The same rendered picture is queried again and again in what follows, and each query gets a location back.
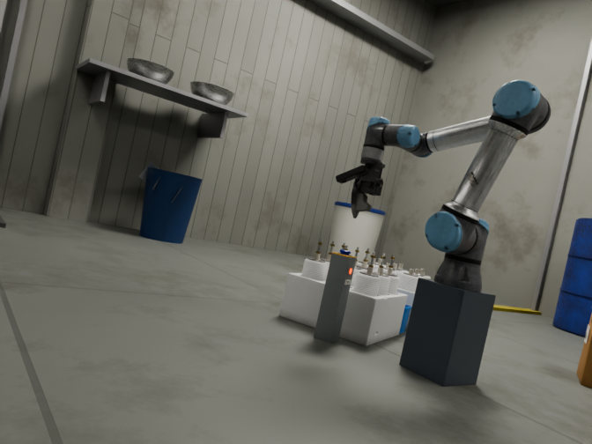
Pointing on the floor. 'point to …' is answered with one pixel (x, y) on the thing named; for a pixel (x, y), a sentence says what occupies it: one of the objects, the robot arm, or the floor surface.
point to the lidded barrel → (355, 230)
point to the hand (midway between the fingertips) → (353, 214)
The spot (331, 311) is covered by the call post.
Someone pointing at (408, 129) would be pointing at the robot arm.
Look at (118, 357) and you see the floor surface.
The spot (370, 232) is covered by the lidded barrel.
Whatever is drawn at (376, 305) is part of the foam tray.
